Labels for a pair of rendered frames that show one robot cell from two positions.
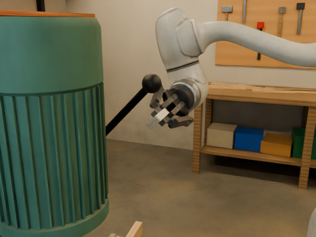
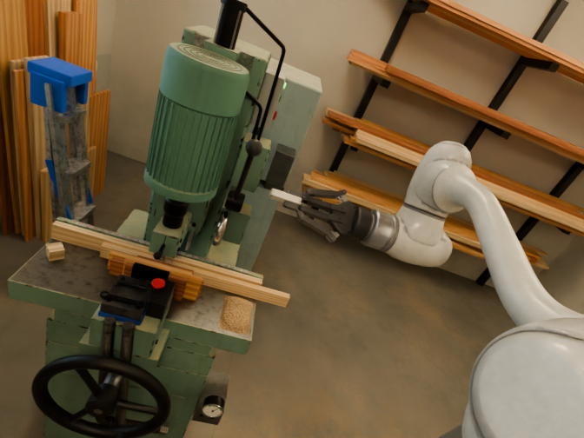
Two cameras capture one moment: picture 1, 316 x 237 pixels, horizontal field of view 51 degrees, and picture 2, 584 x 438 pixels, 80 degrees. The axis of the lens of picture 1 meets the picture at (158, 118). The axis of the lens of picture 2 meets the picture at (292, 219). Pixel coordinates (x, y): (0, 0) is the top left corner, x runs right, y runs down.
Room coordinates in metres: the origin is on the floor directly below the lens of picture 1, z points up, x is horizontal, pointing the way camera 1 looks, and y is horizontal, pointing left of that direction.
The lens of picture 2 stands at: (0.37, -0.62, 1.64)
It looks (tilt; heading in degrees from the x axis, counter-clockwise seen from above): 28 degrees down; 61
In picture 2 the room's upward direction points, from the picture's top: 24 degrees clockwise
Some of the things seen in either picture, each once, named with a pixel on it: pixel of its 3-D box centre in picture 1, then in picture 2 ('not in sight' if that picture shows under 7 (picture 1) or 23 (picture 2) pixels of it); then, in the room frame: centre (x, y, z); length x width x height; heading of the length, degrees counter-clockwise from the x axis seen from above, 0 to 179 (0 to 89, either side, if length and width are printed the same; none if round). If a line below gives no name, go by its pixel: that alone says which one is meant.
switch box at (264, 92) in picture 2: not in sight; (268, 99); (0.71, 0.43, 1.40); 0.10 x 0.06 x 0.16; 73
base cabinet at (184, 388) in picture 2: not in sight; (146, 352); (0.52, 0.28, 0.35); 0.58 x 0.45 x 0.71; 73
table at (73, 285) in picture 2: not in sight; (143, 304); (0.44, 0.07, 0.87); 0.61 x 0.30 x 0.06; 163
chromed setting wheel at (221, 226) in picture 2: not in sight; (221, 227); (0.64, 0.26, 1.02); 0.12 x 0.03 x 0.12; 73
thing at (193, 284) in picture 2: not in sight; (162, 279); (0.48, 0.10, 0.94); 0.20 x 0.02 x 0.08; 163
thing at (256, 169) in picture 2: not in sight; (251, 162); (0.69, 0.33, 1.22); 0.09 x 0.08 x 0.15; 73
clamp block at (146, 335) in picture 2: not in sight; (133, 316); (0.42, -0.01, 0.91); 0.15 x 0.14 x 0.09; 163
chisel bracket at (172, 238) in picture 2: not in sight; (171, 233); (0.49, 0.19, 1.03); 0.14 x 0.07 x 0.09; 73
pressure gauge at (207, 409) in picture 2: not in sight; (213, 407); (0.67, -0.11, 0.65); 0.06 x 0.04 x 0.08; 163
